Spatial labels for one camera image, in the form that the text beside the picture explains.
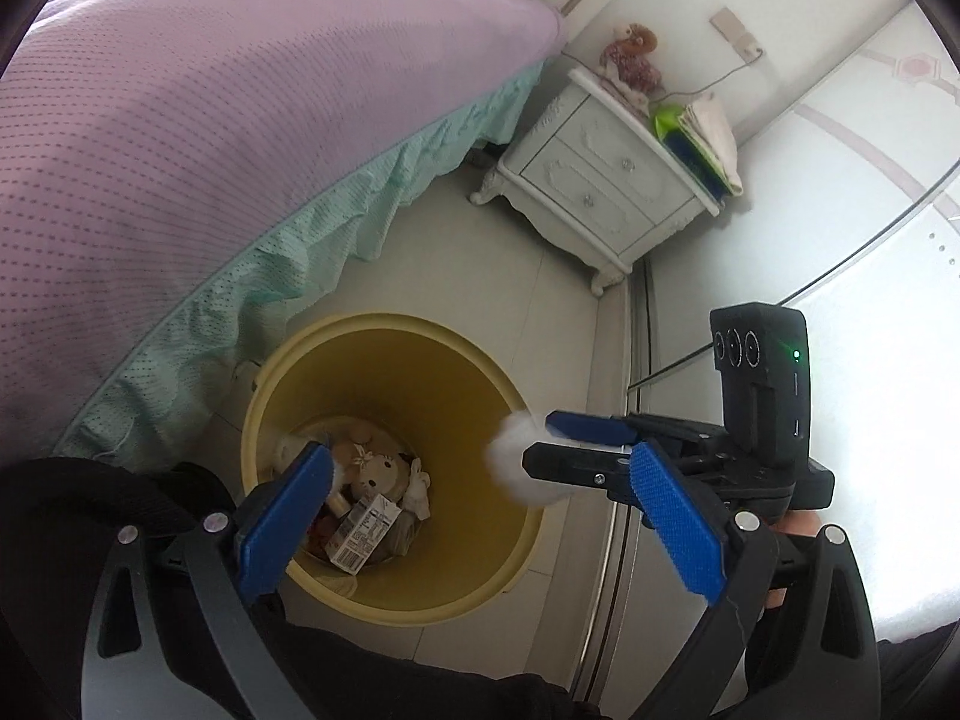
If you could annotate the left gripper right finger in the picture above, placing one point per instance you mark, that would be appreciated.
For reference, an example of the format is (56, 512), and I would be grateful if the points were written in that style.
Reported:
(813, 657)

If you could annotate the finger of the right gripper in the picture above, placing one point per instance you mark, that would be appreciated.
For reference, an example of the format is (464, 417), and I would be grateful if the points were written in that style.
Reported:
(583, 467)
(629, 429)

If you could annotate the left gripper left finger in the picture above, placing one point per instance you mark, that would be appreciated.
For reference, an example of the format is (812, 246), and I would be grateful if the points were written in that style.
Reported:
(230, 562)

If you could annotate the white fluffy ball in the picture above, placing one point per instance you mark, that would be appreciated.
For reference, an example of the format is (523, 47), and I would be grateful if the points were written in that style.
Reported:
(504, 459)

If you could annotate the white sock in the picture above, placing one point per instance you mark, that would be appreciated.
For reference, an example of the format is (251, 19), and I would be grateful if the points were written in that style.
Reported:
(416, 498)

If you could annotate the small cartoon doll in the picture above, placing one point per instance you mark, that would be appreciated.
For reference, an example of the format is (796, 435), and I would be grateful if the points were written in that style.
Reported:
(380, 475)

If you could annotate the white milk carton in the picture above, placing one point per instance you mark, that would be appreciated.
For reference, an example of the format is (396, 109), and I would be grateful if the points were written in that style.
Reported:
(360, 532)

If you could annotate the yellow trash bin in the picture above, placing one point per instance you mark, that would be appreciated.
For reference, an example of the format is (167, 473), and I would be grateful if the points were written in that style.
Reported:
(414, 531)

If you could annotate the person right hand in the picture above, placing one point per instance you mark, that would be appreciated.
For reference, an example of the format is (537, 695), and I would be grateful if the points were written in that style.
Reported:
(800, 523)

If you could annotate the white nightstand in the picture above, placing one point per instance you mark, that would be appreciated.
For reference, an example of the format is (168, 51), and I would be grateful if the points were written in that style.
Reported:
(594, 181)

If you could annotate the books stack on nightstand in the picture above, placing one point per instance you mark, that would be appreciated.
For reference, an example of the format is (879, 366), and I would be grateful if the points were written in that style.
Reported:
(700, 137)

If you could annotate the plush doll on nightstand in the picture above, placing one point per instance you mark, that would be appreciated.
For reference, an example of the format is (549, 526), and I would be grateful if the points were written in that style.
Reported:
(624, 64)

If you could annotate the round bed purple sheet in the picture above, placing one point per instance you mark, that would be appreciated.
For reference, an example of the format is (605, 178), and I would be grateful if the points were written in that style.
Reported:
(179, 177)

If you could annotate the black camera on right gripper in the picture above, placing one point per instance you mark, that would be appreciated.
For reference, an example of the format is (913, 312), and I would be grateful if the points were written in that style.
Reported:
(762, 355)

